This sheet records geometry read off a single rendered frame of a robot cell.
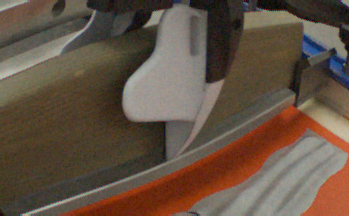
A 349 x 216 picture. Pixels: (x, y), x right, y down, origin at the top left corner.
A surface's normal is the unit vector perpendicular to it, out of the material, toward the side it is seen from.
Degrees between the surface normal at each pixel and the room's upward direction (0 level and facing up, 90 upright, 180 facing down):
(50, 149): 90
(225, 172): 0
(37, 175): 90
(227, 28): 104
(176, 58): 81
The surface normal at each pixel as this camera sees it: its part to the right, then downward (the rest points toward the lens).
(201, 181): 0.14, -0.88
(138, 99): 0.74, 0.27
